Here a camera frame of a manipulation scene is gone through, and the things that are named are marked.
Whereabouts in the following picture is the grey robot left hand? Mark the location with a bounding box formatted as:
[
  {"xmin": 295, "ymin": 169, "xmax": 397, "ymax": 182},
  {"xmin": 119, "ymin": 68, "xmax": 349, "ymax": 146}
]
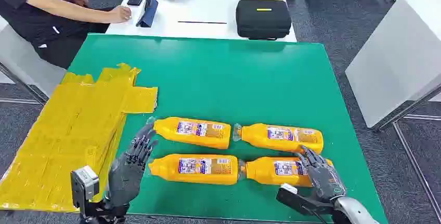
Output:
[{"xmin": 107, "ymin": 122, "xmax": 159, "ymax": 208}]

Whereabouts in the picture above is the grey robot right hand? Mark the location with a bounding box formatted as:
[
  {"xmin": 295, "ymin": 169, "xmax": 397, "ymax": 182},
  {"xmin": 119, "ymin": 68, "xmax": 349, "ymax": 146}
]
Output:
[{"xmin": 295, "ymin": 146, "xmax": 346, "ymax": 203}]

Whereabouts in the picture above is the orange drink bottle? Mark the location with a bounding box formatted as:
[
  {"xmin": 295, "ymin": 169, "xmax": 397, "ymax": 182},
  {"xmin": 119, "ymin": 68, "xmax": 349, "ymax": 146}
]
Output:
[
  {"xmin": 232, "ymin": 123, "xmax": 324, "ymax": 154},
  {"xmin": 147, "ymin": 116, "xmax": 231, "ymax": 150},
  {"xmin": 148, "ymin": 154, "xmax": 246, "ymax": 186},
  {"xmin": 240, "ymin": 157, "xmax": 334, "ymax": 188}
]

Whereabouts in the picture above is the yellow sheet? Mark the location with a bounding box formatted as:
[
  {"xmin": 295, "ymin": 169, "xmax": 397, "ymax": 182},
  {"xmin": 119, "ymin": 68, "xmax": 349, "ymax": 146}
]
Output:
[{"xmin": 0, "ymin": 63, "xmax": 159, "ymax": 213}]

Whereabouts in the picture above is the green mat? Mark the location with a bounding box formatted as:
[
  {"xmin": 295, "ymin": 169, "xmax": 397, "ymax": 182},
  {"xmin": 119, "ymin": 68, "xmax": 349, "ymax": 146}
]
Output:
[{"xmin": 67, "ymin": 33, "xmax": 389, "ymax": 224}]

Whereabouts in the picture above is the white side table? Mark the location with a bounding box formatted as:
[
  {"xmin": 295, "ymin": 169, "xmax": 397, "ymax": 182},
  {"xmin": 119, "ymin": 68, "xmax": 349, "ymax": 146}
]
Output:
[{"xmin": 345, "ymin": 0, "xmax": 441, "ymax": 129}]

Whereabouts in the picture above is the person's right hand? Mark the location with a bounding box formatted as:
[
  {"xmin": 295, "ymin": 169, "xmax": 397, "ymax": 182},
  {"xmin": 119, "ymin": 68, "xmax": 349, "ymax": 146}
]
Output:
[{"xmin": 109, "ymin": 5, "xmax": 132, "ymax": 24}]

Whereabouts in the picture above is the blue tablet case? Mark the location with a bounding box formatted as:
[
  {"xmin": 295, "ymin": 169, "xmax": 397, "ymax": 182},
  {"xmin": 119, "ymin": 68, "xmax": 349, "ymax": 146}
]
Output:
[{"xmin": 136, "ymin": 0, "xmax": 159, "ymax": 28}]

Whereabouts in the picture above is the black carrying case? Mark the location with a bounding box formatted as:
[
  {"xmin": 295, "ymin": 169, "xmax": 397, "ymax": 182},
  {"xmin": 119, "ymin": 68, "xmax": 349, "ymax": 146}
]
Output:
[{"xmin": 236, "ymin": 0, "xmax": 292, "ymax": 41}]

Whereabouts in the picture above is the thin black stick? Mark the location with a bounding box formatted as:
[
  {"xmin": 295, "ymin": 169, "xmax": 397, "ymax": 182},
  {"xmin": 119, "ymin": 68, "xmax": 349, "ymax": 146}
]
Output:
[{"xmin": 177, "ymin": 20, "xmax": 227, "ymax": 25}]

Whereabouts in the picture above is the long white table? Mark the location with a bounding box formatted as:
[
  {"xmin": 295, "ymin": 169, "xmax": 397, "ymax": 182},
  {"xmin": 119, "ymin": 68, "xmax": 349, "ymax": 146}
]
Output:
[{"xmin": 106, "ymin": 0, "xmax": 297, "ymax": 43}]

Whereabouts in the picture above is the person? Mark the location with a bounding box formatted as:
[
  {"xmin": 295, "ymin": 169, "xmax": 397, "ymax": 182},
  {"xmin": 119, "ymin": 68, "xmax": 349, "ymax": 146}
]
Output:
[{"xmin": 0, "ymin": 0, "xmax": 132, "ymax": 70}]

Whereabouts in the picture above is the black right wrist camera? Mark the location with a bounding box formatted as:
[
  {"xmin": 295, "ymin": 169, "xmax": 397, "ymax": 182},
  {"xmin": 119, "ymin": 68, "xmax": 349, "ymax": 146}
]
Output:
[{"xmin": 276, "ymin": 183, "xmax": 334, "ymax": 216}]

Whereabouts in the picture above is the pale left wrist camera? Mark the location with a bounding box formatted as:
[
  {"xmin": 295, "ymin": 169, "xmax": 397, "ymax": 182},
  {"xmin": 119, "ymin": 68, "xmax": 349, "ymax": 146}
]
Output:
[{"xmin": 70, "ymin": 166, "xmax": 100, "ymax": 216}]

